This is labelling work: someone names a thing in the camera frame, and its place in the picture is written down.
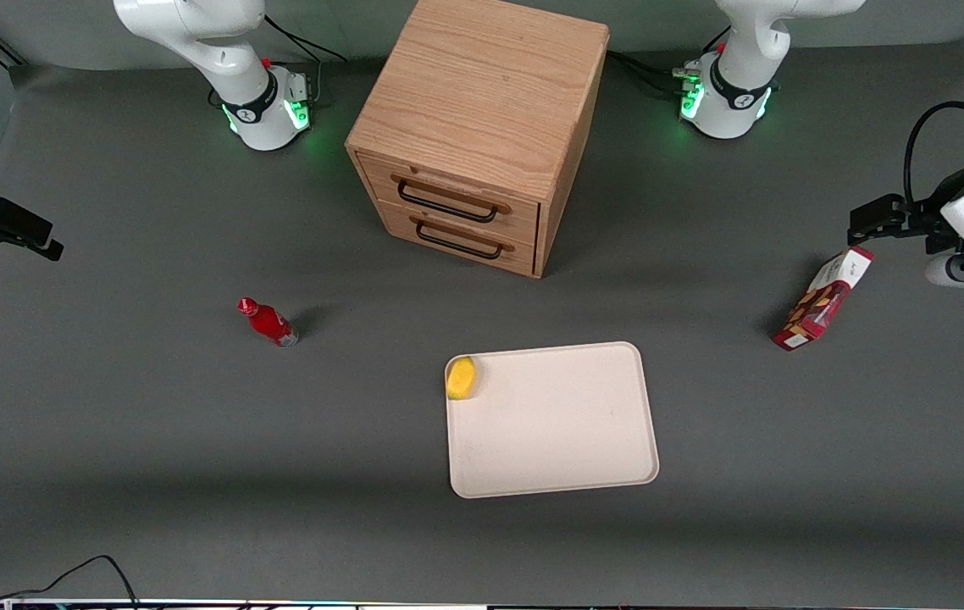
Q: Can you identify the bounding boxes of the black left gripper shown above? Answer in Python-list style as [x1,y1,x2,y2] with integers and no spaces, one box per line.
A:
[848,161,964,255]

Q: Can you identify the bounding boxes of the red cookie box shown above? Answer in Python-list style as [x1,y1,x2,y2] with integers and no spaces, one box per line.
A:
[772,246,874,351]

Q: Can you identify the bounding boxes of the beige plastic tray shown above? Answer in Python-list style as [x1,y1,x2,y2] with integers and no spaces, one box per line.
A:
[445,341,660,499]

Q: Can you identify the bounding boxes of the red soda bottle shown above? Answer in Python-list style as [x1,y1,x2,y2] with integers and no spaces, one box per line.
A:
[237,297,299,348]

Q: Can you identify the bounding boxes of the dark grey table mat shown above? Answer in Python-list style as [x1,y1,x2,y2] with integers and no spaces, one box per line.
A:
[0,30,964,604]

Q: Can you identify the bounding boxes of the wooden drawer cabinet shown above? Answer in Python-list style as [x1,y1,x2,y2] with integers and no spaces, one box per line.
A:
[345,0,610,279]

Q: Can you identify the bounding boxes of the yellow sponge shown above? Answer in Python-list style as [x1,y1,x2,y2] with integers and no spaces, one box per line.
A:
[446,357,478,401]

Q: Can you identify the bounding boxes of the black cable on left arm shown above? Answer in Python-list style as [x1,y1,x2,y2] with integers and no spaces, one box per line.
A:
[903,100,964,204]

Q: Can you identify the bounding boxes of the black cables at left arm base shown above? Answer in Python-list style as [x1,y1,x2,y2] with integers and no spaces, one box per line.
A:
[607,49,703,98]

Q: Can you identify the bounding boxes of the black cable at table edge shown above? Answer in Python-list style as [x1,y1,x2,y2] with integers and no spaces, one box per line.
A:
[0,555,141,609]

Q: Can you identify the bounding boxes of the black cable at right arm base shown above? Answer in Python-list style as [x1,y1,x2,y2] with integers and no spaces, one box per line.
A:
[264,13,349,109]

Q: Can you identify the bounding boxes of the wooden drawer with black handle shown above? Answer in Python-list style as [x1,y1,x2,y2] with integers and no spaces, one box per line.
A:
[357,154,541,247]
[376,202,537,277]

